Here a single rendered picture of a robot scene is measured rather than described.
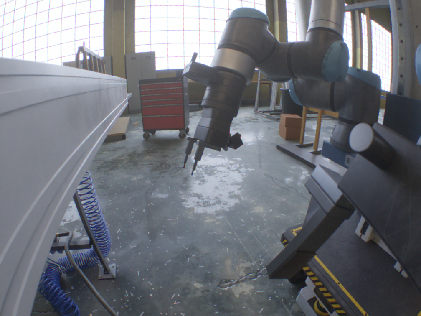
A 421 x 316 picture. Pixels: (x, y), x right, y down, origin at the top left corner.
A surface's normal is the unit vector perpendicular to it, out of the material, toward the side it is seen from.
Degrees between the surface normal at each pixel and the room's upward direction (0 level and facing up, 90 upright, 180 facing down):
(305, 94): 105
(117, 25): 90
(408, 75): 90
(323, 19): 69
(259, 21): 84
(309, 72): 130
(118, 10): 90
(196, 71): 75
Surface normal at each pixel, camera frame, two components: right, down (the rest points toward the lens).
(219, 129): 0.49, -0.11
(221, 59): -0.50, -0.07
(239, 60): 0.20, 0.16
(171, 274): -0.02, -0.93
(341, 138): -0.89, -0.18
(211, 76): 0.41, 0.22
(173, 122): -0.05, 0.37
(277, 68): -0.61, 0.76
